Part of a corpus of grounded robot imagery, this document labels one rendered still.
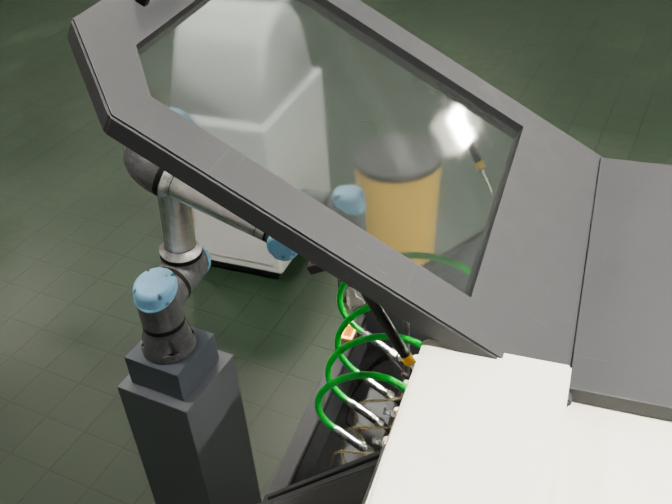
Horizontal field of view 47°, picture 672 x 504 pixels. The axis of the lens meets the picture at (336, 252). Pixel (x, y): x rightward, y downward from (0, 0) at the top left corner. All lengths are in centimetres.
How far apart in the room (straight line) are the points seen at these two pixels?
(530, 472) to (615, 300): 44
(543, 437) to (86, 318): 300
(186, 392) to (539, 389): 126
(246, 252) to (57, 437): 119
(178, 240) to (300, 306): 163
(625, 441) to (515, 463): 22
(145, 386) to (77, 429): 112
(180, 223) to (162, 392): 49
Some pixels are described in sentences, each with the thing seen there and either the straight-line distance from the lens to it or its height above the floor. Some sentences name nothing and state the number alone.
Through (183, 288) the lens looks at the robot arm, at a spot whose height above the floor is 108.
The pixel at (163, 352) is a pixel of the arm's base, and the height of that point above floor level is 94.
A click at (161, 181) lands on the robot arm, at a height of 148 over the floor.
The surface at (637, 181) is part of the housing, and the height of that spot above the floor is 150.
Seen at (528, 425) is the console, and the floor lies 155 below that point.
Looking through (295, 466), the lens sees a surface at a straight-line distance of 181.
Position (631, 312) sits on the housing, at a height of 150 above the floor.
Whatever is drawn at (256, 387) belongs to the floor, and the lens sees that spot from 330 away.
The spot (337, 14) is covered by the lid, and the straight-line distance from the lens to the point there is 169.
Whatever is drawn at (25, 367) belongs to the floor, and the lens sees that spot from 371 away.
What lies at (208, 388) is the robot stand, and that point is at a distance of 223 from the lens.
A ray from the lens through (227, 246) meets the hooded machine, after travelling 378.
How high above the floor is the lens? 238
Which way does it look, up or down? 37 degrees down
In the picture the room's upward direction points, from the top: 4 degrees counter-clockwise
